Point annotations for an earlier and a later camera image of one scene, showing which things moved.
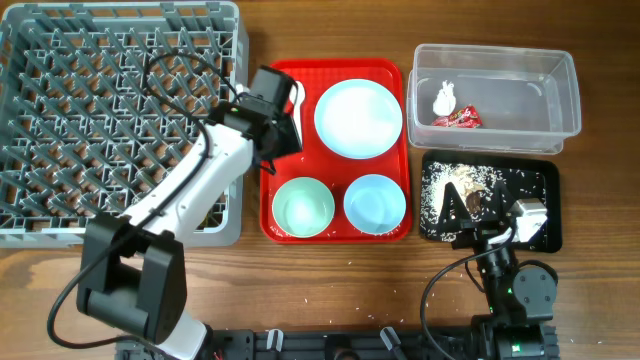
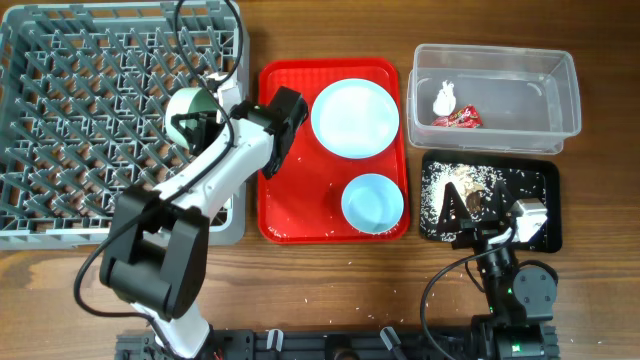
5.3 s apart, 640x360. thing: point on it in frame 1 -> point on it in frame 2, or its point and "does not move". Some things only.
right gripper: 476,231 does not move
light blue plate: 358,118 does not move
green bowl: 303,207 -> 187,100
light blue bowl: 374,204 does not move
